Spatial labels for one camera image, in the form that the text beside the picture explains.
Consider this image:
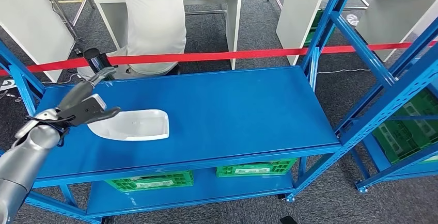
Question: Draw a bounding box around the white moulded plastic part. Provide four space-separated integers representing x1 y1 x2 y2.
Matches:
87 109 170 142

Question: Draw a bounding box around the blue metal shelf rack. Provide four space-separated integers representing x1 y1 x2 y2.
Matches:
355 78 438 193
0 0 438 224

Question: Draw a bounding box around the red barrier belt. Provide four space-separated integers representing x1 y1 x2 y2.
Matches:
0 40 438 77

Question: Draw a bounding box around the white floor cable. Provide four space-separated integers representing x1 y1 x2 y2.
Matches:
316 67 362 75

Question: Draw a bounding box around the black white striped sneaker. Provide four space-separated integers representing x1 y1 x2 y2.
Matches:
0 78 17 92

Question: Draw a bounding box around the person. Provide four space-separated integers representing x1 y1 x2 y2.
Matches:
76 0 196 80

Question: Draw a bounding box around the black stanchion post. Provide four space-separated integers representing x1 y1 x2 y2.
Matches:
83 47 116 81

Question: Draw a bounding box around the green plastic crate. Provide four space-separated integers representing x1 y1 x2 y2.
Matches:
304 9 325 47
215 158 298 178
372 88 438 166
105 170 195 193

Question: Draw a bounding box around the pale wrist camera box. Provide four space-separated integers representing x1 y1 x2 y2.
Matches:
81 93 107 112

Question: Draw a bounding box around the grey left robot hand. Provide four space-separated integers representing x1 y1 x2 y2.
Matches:
56 66 122 128

